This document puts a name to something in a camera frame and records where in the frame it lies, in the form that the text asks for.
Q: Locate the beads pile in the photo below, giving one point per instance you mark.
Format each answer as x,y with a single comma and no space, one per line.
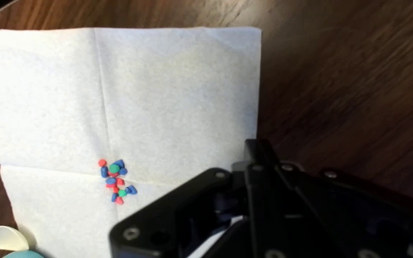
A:
113,175

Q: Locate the large white napkin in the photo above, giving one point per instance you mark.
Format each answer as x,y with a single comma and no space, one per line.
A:
169,102

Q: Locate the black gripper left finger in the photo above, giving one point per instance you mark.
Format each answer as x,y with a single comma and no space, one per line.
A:
181,221

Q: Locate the round wooden table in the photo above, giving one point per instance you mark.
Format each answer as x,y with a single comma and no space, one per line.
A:
337,75

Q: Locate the teal measuring scoop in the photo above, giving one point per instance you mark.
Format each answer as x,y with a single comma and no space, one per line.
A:
23,254

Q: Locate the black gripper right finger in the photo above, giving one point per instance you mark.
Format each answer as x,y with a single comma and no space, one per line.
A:
331,215

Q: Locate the cream plastic spoon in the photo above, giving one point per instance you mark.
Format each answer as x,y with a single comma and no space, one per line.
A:
11,239

